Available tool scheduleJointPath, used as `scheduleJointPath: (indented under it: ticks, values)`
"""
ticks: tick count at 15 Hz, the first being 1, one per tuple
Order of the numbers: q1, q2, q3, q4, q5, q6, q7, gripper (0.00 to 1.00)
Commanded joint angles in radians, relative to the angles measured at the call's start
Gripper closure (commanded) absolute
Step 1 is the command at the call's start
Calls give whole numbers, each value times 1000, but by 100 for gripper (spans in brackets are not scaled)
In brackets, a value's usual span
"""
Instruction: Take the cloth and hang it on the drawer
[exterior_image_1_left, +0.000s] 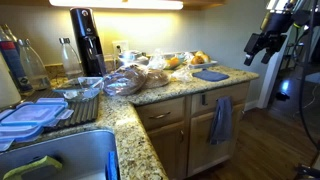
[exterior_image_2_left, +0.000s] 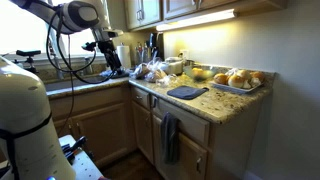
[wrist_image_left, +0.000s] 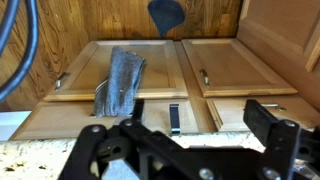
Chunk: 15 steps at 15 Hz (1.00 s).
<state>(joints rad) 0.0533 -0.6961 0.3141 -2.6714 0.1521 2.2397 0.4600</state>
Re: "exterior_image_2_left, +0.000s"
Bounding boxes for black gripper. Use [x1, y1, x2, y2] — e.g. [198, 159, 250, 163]
[98, 39, 124, 72]

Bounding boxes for blue terry cloth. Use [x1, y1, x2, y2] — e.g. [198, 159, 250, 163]
[166, 85, 210, 101]

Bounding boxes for narrow wooden drawer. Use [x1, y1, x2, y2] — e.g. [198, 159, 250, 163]
[130, 85, 152, 110]

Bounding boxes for wide wooden drawer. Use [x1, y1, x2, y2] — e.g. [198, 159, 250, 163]
[151, 95, 211, 148]

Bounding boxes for blue dish rag pile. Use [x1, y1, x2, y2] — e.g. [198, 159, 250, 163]
[99, 68, 131, 80]

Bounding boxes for white paper towel roll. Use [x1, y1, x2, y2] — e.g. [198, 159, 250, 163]
[116, 44, 132, 70]

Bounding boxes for chrome soap dispenser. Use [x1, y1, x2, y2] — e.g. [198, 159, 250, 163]
[83, 56, 94, 75]

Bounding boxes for utensil holder with utensils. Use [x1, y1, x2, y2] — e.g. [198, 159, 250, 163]
[134, 41, 153, 66]

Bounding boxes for steel kitchen sink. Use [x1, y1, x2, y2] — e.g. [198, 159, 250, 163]
[43, 75, 109, 93]

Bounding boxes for white countertop appliance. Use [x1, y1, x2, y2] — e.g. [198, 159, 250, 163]
[159, 56, 185, 76]

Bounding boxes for wooden upper cabinet door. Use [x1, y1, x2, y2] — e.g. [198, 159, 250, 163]
[163, 0, 201, 20]
[123, 0, 163, 30]

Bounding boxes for wooden under-sink cabinet door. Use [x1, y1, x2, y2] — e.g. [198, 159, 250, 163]
[69, 103, 135, 165]

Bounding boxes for narrow wooden lower cabinet door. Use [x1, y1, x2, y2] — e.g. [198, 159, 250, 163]
[131, 100, 155, 164]

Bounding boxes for yellow orange fruit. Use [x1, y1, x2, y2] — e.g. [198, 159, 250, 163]
[191, 67, 205, 80]

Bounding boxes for glass fruit bowl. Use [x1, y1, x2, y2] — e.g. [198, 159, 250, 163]
[182, 64, 218, 82]

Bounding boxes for grey hanging towel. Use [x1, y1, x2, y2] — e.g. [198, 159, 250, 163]
[160, 112, 181, 165]

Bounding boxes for black table clamp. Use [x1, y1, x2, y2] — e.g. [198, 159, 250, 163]
[61, 135, 89, 165]

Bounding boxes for under-cabinet light strip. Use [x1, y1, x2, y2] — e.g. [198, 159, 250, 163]
[155, 8, 238, 33]

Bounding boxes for kitchen window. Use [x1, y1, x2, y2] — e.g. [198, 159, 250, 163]
[0, 0, 116, 58]

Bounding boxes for golden bread roll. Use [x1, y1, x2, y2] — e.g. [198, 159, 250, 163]
[227, 74, 246, 89]
[249, 70, 266, 83]
[213, 73, 230, 85]
[235, 69, 251, 81]

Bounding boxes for white perforated robot table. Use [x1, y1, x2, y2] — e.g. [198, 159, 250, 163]
[58, 134, 105, 180]

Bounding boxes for white rectangular plate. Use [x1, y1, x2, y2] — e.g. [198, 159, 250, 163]
[209, 79, 264, 95]

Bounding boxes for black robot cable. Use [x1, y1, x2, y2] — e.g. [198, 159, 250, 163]
[45, 6, 116, 134]

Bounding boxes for white wall outlet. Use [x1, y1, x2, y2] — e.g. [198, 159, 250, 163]
[179, 49, 190, 61]

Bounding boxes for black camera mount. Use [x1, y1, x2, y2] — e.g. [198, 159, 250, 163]
[15, 49, 42, 74]

